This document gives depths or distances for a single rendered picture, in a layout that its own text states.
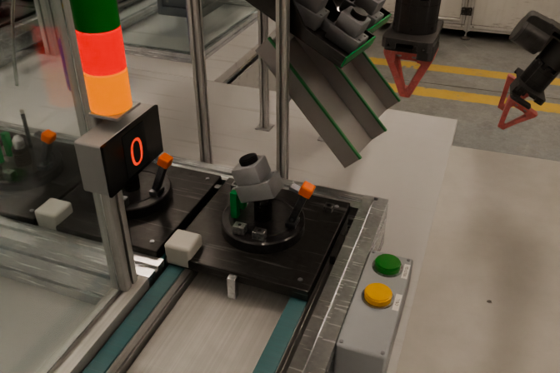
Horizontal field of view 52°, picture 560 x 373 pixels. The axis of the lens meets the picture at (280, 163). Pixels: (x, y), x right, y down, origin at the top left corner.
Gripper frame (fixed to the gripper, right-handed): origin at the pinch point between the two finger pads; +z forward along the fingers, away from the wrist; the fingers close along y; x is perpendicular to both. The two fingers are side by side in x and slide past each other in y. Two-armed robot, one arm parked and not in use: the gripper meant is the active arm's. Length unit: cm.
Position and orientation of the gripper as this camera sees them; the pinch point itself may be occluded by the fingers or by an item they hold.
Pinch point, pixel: (405, 91)
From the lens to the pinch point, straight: 83.8
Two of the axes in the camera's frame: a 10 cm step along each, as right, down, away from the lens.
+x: 9.3, 2.0, -3.0
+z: -0.1, 8.5, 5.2
